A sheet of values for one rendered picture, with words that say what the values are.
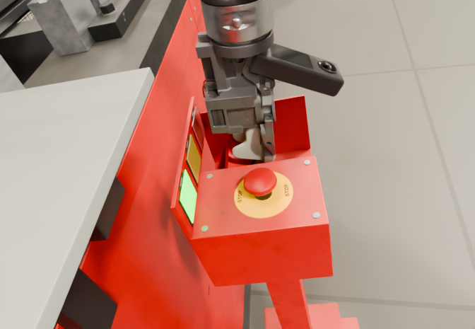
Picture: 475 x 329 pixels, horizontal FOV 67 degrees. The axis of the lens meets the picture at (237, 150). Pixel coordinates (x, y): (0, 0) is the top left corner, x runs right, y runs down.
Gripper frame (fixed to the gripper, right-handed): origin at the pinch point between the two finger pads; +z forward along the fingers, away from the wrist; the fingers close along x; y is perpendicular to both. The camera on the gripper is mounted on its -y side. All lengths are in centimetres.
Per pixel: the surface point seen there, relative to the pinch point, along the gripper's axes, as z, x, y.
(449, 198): 69, -43, -59
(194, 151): -6.7, 4.4, 9.9
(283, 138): 0.3, -4.5, -1.9
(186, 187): -7.5, 11.0, 9.9
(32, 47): -7, -34, 50
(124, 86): -25.2, 17.3, 9.3
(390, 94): 70, -106, -58
